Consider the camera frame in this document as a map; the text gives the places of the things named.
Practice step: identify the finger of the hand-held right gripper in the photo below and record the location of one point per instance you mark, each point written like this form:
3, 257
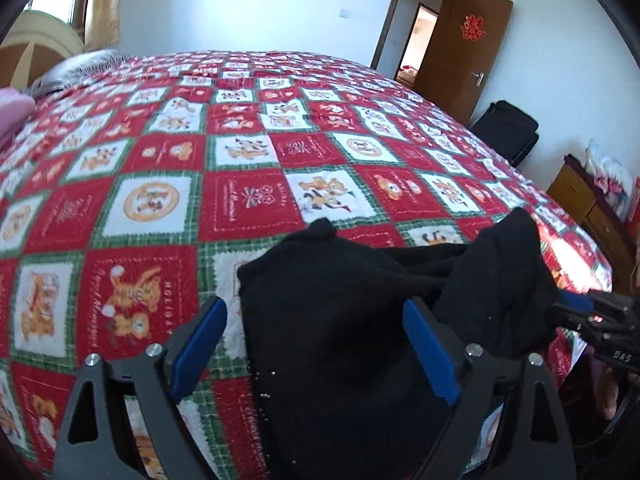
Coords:
572, 307

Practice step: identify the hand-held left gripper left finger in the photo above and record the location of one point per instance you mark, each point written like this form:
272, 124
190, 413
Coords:
197, 350

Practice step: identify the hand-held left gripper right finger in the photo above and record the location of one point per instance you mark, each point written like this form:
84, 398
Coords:
430, 355

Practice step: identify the black pants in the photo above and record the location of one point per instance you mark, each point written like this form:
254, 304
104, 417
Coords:
330, 320

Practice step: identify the wooden cabinet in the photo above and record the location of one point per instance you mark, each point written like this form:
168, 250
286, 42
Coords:
585, 200

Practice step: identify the person's leg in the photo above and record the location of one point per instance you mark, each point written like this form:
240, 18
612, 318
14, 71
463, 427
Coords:
590, 435

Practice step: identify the white floral bag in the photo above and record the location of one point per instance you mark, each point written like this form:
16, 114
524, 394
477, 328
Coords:
612, 175

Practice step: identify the black suitcase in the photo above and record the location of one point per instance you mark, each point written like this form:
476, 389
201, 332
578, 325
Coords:
505, 132

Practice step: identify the red checked printed blanket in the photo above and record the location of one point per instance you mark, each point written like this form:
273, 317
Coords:
240, 160

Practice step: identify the brown wooden door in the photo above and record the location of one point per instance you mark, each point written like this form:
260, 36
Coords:
465, 70

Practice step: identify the red paper door decoration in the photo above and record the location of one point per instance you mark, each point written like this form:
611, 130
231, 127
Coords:
473, 27

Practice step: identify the pink quilt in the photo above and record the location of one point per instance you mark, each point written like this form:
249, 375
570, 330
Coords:
12, 110

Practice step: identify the grey striped pillow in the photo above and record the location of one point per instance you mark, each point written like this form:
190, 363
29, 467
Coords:
80, 70

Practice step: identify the cream and brown headboard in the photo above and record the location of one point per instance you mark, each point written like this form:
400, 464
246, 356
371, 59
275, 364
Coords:
35, 45

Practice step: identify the yellow patterned curtain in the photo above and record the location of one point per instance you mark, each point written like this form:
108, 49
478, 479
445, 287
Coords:
102, 5

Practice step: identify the brown door frame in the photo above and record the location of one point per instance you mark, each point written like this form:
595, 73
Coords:
390, 25

